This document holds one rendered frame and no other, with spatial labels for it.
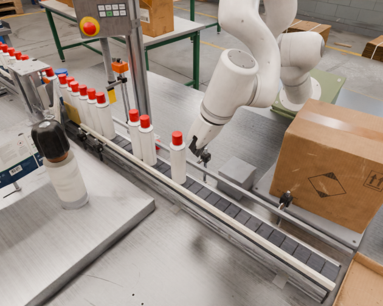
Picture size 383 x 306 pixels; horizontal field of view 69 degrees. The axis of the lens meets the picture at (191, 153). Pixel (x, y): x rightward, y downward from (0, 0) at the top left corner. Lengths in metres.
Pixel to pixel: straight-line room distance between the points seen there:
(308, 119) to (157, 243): 0.60
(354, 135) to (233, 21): 0.48
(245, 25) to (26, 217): 0.83
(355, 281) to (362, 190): 0.25
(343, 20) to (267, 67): 5.68
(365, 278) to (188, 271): 0.49
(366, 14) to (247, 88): 5.63
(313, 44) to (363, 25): 5.12
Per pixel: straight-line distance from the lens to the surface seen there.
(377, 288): 0.96
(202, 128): 0.68
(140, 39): 1.06
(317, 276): 0.81
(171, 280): 0.84
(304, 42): 1.11
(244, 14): 0.65
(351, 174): 0.88
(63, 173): 0.87
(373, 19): 6.16
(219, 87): 0.61
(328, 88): 1.48
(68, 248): 0.89
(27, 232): 0.98
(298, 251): 0.87
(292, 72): 1.23
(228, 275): 0.85
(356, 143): 0.88
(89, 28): 1.00
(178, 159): 0.89
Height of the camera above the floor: 1.59
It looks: 40 degrees down
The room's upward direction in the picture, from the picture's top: straight up
